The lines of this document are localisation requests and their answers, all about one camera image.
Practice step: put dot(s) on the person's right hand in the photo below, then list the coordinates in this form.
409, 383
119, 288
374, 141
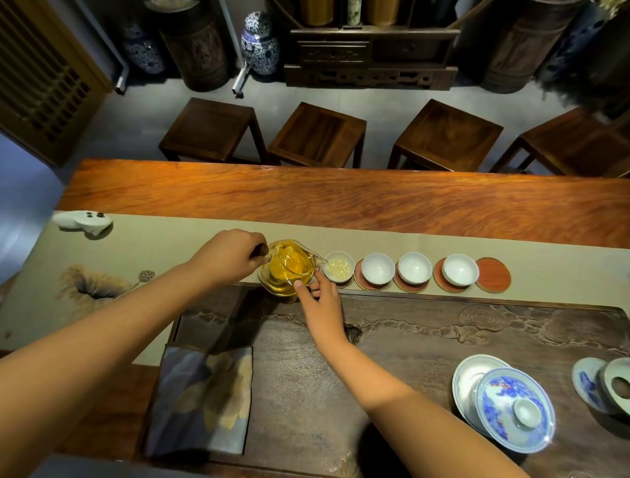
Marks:
322, 312

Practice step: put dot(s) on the person's left hand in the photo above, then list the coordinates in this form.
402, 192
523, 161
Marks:
227, 258

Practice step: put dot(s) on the person's left fingers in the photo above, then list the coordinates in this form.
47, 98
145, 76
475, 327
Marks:
258, 248

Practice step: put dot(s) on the person's right thumb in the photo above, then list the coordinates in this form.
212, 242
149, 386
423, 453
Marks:
302, 293

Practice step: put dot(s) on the glass pitcher of yellow tea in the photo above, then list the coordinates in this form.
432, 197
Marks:
288, 268

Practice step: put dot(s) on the person's left forearm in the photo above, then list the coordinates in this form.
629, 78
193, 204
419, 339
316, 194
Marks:
88, 354

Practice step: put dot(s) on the person's right forearm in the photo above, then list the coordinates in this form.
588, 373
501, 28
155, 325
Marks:
423, 418

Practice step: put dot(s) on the white teacup with tea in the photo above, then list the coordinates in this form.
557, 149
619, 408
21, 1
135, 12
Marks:
339, 267

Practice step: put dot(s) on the round red-brown coaster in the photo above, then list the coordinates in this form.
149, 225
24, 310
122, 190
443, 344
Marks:
493, 275
440, 280
401, 283
359, 279

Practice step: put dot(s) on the white empty teacup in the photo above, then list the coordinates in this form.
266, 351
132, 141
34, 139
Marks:
378, 269
415, 268
460, 270

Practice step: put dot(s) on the beige lotus print table runner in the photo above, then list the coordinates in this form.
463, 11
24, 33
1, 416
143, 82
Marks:
147, 256

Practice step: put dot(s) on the dark carved wooden tea tray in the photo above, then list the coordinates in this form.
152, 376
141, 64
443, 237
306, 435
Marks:
418, 335

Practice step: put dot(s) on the dark wooden square stool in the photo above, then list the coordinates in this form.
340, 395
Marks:
209, 125
445, 133
317, 133
571, 143

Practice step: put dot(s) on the blue-grey folded tea towel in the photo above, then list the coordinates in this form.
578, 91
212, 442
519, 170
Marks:
199, 399

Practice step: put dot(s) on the grey metal stand leg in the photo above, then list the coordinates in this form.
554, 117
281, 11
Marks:
111, 54
239, 79

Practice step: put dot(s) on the white ceramic tea pet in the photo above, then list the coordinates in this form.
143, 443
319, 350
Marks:
81, 221

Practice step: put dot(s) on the white porcelain saucer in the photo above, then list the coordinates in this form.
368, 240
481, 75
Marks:
467, 381

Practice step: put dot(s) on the blue and white porcelain jar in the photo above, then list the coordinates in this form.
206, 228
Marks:
259, 47
142, 51

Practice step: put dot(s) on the dark wooden barrel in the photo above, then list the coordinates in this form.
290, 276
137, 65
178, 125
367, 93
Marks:
194, 47
524, 44

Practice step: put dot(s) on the carved dark wooden cabinet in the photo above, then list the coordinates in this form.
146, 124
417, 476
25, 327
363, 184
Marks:
371, 56

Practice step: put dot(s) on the blue and white gaiwan lid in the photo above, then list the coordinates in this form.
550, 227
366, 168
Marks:
514, 408

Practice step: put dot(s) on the golden tea canister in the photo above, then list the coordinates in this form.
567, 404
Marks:
382, 12
317, 12

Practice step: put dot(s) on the small white painted bottle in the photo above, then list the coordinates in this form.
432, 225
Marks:
354, 12

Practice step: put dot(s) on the wooden lattice screen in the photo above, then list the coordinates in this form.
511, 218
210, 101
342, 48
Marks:
44, 74

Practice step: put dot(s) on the blue and white small saucer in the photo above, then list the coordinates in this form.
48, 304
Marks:
585, 381

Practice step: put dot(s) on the pale green porcelain strainer holder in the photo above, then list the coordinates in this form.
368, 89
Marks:
617, 386

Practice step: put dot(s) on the tall blue patterned vase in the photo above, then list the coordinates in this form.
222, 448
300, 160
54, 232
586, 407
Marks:
573, 42

